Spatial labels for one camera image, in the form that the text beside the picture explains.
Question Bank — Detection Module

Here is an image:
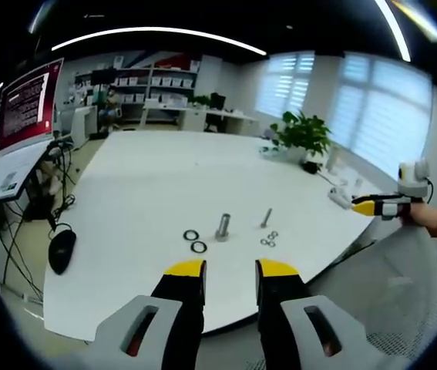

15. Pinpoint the white background counter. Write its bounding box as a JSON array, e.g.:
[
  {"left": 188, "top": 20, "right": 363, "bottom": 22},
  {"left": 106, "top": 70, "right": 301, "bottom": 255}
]
[{"left": 140, "top": 96, "right": 261, "bottom": 135}]

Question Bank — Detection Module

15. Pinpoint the long curved ceiling light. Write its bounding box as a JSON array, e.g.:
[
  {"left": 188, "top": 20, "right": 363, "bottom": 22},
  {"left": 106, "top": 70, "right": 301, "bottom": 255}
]
[{"left": 51, "top": 25, "right": 268, "bottom": 58}]

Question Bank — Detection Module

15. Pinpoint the small window with blinds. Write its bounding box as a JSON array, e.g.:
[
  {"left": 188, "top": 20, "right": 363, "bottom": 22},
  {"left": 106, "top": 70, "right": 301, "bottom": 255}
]
[{"left": 257, "top": 52, "right": 316, "bottom": 121}]

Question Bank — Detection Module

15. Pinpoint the person's right hand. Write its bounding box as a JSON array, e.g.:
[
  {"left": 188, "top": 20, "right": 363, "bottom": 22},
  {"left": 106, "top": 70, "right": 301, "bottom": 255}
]
[{"left": 399, "top": 202, "right": 435, "bottom": 233}]

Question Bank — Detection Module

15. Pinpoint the white storage shelf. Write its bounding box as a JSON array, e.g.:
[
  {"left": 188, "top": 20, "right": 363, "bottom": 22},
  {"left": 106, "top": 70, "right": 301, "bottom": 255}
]
[{"left": 113, "top": 56, "right": 200, "bottom": 106}]

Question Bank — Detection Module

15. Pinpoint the black office chair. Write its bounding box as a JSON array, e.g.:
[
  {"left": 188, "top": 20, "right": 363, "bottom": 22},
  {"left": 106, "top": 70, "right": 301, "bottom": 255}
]
[{"left": 204, "top": 92, "right": 227, "bottom": 134}]

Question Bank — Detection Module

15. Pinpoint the black oval device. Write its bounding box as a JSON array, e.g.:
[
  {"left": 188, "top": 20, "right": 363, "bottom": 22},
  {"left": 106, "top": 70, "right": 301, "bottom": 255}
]
[{"left": 47, "top": 227, "right": 78, "bottom": 276}]

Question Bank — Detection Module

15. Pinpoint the grey side desk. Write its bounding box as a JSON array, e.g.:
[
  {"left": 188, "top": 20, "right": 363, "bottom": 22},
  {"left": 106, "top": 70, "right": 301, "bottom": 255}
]
[{"left": 0, "top": 135, "right": 64, "bottom": 210}]

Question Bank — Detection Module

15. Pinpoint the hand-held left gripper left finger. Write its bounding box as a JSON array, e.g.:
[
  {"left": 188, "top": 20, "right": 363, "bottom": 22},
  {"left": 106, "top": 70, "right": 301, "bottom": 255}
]
[{"left": 86, "top": 258, "right": 207, "bottom": 370}]

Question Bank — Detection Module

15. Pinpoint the green potted plant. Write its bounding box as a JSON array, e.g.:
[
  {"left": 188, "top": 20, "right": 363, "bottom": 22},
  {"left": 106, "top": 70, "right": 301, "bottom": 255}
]
[{"left": 270, "top": 110, "right": 333, "bottom": 158}]

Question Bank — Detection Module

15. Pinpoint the large window with blinds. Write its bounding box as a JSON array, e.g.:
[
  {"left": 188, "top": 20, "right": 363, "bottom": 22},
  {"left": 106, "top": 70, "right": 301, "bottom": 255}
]
[{"left": 332, "top": 56, "right": 434, "bottom": 177}]

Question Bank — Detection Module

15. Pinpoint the computer monitor with red screen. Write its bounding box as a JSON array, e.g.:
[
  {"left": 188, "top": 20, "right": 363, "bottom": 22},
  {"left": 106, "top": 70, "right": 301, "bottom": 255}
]
[{"left": 0, "top": 57, "right": 66, "bottom": 156}]

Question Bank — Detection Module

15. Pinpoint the black cable bundle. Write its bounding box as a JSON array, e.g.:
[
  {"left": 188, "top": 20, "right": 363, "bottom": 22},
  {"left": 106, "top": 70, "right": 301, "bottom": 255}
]
[{"left": 1, "top": 141, "right": 82, "bottom": 304}]

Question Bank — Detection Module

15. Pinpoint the white plant pot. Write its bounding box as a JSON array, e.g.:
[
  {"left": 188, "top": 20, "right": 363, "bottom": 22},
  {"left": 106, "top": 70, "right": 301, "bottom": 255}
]
[{"left": 284, "top": 145, "right": 308, "bottom": 163}]

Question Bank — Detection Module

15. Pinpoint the white mesh office chair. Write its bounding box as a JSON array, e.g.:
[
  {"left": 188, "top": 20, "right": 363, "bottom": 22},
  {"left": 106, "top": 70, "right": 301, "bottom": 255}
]
[{"left": 308, "top": 222, "right": 437, "bottom": 370}]

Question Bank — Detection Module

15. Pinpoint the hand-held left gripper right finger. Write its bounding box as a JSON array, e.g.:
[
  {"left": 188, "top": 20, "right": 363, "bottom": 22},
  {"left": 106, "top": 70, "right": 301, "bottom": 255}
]
[{"left": 255, "top": 258, "right": 373, "bottom": 370}]

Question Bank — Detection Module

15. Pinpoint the large metal threaded stud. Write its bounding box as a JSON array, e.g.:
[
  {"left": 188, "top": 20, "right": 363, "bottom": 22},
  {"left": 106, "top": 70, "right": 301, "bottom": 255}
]
[{"left": 213, "top": 213, "right": 231, "bottom": 242}]

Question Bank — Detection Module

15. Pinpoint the small white device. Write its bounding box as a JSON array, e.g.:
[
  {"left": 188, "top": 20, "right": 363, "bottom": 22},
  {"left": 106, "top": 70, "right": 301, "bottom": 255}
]
[{"left": 327, "top": 186, "right": 353, "bottom": 211}]

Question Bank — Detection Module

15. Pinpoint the short curved ceiling light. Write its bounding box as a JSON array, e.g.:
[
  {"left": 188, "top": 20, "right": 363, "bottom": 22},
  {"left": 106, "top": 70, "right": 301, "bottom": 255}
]
[{"left": 375, "top": 0, "right": 412, "bottom": 62}]

